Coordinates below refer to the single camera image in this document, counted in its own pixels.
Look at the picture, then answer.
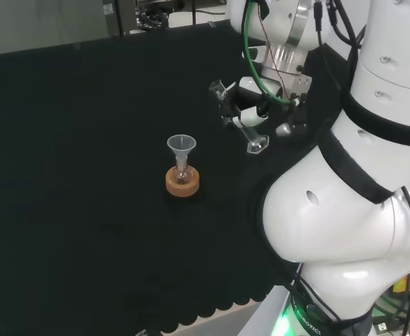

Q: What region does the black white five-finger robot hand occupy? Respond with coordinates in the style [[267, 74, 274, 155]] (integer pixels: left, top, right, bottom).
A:
[[220, 75, 313, 138]]

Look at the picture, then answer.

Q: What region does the clear glass graduated cylinder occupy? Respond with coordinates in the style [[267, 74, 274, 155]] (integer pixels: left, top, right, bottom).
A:
[[208, 79, 270, 155]]

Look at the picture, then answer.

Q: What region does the clear round-bottom flask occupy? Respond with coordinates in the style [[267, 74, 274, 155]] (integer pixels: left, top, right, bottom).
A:
[[172, 157, 192, 186]]

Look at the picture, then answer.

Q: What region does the clear plastic funnel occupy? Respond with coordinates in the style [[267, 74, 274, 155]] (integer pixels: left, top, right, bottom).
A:
[[167, 134, 197, 171]]

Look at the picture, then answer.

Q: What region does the black cloth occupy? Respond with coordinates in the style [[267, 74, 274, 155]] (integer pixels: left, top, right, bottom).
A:
[[0, 19, 344, 336]]

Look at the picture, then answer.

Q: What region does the green cable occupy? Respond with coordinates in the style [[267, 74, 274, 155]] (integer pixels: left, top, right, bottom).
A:
[[243, 0, 297, 105]]

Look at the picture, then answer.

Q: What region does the cork ring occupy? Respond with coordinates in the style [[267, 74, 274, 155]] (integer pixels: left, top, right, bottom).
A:
[[165, 165, 202, 198]]

